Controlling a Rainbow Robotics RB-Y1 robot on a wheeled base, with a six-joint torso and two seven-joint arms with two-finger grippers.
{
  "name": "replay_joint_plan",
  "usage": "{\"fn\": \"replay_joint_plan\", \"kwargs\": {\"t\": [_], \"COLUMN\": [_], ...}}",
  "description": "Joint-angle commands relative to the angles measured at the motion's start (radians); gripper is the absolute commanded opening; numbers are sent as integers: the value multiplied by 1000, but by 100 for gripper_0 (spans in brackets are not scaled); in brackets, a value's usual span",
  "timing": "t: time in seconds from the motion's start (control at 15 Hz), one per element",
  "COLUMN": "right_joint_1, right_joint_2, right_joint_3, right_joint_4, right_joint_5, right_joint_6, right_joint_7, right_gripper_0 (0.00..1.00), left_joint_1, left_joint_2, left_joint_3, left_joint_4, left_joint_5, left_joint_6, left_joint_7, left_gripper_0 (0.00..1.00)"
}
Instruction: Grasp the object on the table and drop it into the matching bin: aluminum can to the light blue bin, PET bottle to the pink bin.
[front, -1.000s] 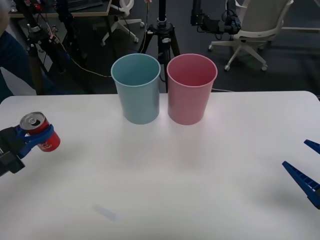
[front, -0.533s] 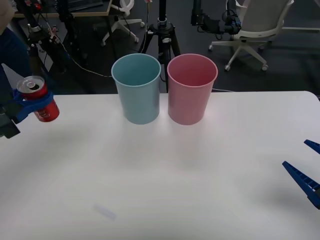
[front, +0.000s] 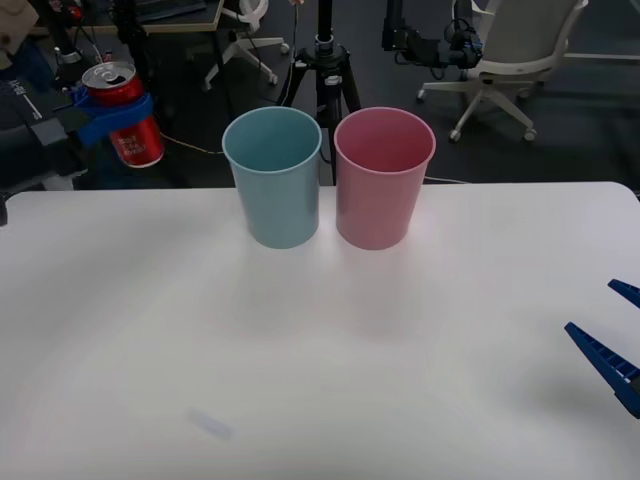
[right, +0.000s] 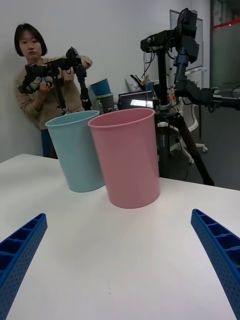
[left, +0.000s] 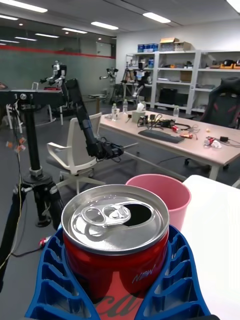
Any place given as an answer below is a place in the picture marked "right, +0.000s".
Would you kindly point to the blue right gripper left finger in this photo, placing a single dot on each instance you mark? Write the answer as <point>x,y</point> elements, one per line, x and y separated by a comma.
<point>20,257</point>

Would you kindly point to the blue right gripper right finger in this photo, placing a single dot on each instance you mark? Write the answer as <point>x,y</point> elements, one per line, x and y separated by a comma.
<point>222,250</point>

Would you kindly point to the black hand-held control arm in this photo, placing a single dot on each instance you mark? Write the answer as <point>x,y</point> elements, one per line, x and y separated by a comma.
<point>57,63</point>

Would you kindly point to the black mechanical arm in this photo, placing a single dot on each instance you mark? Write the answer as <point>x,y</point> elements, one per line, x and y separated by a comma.
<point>190,47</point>

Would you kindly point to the person's right hand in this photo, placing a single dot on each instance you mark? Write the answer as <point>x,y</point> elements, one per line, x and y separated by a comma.
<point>44,87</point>

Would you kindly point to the pale blue plastic bin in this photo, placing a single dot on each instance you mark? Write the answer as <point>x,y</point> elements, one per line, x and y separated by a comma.
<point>75,155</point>

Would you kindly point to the pink plastic bin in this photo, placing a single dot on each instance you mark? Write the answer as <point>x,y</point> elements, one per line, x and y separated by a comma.
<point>130,162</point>

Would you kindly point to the small plastic bottle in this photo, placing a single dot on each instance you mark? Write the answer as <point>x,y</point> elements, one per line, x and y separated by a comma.
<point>171,96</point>

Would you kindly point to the black laptop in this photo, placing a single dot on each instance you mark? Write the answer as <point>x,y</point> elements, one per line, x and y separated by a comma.
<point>135,101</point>

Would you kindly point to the dark blue plastic bin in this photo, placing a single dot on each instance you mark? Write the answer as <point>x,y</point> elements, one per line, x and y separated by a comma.
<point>101,87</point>

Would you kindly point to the person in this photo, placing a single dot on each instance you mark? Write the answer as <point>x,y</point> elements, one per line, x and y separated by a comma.
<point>30,47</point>

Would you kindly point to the black camera tripod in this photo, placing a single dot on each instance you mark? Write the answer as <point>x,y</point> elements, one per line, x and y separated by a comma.
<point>162,82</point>

